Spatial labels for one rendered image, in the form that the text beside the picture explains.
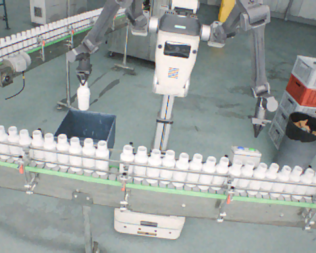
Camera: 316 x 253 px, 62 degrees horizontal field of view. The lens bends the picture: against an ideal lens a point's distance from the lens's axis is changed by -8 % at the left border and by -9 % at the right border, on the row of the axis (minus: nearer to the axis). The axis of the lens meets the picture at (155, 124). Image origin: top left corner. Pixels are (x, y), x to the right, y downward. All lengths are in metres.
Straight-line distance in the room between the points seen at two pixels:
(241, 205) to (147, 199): 0.45
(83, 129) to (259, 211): 1.19
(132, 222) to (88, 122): 0.79
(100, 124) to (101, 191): 0.64
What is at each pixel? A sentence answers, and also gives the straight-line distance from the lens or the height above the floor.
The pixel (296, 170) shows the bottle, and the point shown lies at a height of 1.16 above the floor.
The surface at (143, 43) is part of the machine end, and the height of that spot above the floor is 0.40.
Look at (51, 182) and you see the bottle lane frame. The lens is 1.38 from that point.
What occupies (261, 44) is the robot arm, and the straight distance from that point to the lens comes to 1.21.
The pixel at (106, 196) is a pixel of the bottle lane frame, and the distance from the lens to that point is 1.35.
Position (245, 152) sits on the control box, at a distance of 1.40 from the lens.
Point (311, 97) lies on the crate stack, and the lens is 3.35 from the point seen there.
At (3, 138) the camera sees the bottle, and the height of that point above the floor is 1.12.
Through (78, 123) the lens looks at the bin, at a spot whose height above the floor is 0.84.
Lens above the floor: 1.91
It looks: 34 degrees down
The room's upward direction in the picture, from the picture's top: 9 degrees clockwise
